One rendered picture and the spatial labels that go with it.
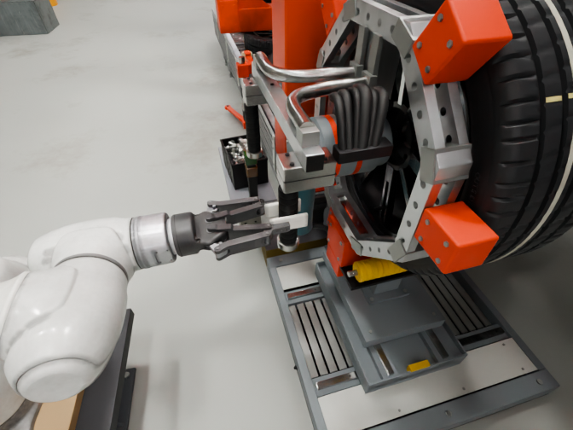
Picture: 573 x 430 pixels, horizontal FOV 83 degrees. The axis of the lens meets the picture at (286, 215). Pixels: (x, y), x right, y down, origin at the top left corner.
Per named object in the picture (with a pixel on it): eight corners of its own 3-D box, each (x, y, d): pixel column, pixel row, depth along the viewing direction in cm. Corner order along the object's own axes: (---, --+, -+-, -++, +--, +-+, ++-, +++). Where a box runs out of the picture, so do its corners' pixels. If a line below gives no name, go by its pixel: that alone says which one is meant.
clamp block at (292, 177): (334, 186, 55) (338, 159, 52) (283, 194, 53) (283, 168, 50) (324, 169, 59) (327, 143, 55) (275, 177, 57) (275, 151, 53)
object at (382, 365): (459, 364, 114) (469, 352, 107) (364, 395, 107) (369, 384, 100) (389, 257, 149) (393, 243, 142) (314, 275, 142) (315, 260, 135)
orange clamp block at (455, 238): (448, 228, 60) (483, 265, 54) (411, 236, 58) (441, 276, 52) (463, 199, 55) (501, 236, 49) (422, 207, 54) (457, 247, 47)
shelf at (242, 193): (277, 205, 124) (277, 199, 122) (233, 213, 121) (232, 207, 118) (254, 147, 154) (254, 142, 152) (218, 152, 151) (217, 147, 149)
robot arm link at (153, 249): (146, 280, 55) (182, 272, 56) (128, 244, 49) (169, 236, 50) (147, 241, 62) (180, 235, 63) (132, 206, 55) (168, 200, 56)
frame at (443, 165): (410, 300, 76) (529, 49, 38) (384, 307, 74) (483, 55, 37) (327, 169, 114) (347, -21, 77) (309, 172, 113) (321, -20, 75)
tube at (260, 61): (361, 85, 67) (371, 27, 60) (271, 95, 63) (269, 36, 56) (331, 58, 79) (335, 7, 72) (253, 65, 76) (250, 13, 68)
